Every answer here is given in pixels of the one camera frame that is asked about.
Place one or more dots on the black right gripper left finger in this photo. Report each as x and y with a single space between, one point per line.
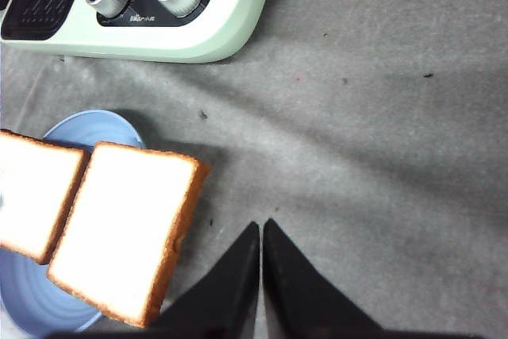
218 304

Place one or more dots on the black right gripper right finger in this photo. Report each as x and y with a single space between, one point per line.
306 304

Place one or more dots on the white bread slice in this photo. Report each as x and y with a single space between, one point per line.
39 181
123 235

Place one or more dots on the mint green breakfast maker base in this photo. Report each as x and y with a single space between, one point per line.
144 30

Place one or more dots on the blue round plate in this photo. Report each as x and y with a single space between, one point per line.
34 304

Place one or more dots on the grey table cloth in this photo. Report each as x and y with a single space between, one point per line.
373 131

